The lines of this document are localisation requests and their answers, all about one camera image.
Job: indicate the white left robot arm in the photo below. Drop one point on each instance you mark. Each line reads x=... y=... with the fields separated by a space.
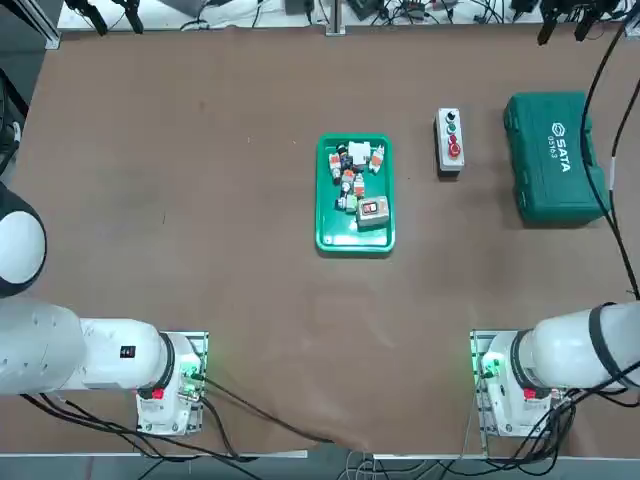
x=60 y=350

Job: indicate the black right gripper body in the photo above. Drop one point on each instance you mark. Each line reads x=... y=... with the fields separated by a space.
x=580 y=5

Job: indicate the green SATA tool case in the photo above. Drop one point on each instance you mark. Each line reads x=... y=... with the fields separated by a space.
x=550 y=165

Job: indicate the black power adapter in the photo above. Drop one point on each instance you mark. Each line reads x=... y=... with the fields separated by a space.
x=365 y=9

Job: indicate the red emergency stop button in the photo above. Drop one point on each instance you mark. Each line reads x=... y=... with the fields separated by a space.
x=454 y=148

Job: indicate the red white contact block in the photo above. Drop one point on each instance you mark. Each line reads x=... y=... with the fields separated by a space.
x=359 y=185

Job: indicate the black selector switch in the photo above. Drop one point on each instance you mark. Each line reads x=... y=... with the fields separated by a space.
x=451 y=117

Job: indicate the black white component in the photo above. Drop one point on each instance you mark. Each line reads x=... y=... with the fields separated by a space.
x=347 y=181

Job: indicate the white terminal block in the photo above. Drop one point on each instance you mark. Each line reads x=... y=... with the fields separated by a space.
x=360 y=152

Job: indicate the green plastic tray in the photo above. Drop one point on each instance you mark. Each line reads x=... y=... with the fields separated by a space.
x=340 y=235

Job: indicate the orange white contact block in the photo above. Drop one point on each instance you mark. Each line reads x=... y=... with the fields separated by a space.
x=377 y=161
x=334 y=166

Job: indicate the aluminium corner post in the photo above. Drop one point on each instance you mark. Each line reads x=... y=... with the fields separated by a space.
x=52 y=30

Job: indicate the beige switch box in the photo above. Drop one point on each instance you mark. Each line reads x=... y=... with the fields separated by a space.
x=372 y=212

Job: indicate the green white contact block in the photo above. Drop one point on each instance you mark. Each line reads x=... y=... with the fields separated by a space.
x=347 y=203

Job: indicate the white button box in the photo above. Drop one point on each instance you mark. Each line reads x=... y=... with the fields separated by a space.
x=444 y=160

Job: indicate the aluminium mounting plate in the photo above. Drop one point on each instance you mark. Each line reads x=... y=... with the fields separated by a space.
x=197 y=345
x=477 y=400

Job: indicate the aluminium frame post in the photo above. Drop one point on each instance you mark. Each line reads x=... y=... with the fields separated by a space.
x=335 y=17

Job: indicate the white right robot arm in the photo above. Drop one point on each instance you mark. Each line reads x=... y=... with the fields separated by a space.
x=560 y=350

